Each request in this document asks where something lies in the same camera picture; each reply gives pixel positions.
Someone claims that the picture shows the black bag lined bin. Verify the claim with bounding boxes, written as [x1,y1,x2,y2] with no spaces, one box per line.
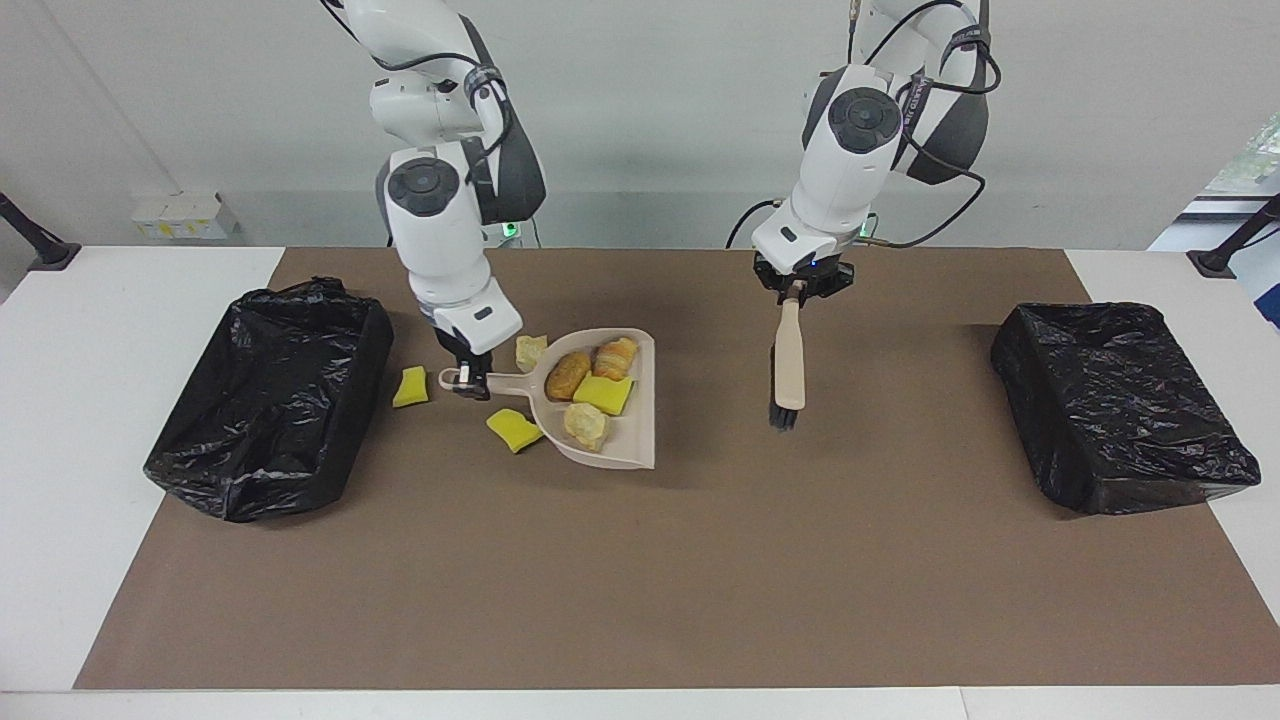
[990,300,1263,517]
[143,277,395,524]

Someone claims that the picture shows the beige hand brush black bristles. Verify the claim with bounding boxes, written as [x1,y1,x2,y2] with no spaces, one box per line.
[768,280,807,432]

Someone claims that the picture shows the black left base cable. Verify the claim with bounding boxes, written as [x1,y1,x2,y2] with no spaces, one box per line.
[727,198,781,249]

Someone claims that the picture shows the brown bread roll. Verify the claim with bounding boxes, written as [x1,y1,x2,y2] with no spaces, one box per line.
[545,350,593,402]

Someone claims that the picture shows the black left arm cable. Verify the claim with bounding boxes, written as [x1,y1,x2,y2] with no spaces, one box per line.
[845,0,1003,251]

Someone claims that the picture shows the notched yellow sponge piece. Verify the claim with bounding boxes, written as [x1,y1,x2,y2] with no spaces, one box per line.
[572,375,635,417]

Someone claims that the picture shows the blue white box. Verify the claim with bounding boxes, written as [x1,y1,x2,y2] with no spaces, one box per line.
[1235,248,1280,329]

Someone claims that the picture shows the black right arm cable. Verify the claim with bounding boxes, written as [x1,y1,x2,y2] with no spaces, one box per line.
[322,0,516,161]

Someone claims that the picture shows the brown paper table mat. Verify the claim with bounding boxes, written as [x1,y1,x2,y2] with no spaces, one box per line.
[73,247,1280,691]

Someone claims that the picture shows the black clamp stand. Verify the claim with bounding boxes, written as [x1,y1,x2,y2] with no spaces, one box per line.
[0,192,82,272]
[1187,195,1280,279]

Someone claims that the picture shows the beige plastic dustpan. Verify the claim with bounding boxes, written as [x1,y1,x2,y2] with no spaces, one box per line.
[438,327,657,471]

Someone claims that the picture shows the window with green foliage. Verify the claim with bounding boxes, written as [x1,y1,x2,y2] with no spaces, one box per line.
[1205,110,1280,196]

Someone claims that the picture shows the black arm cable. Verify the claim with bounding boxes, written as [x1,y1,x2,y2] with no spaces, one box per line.
[845,0,1003,251]
[322,0,516,161]

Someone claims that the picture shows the white wall power strip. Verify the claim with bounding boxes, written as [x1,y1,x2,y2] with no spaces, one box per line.
[131,192,239,241]

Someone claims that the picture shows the wedge yellow sponge piece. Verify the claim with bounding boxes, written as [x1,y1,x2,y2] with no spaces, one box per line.
[486,408,545,455]

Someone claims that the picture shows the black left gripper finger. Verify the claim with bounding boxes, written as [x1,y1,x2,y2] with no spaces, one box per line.
[753,256,797,306]
[800,262,857,304]

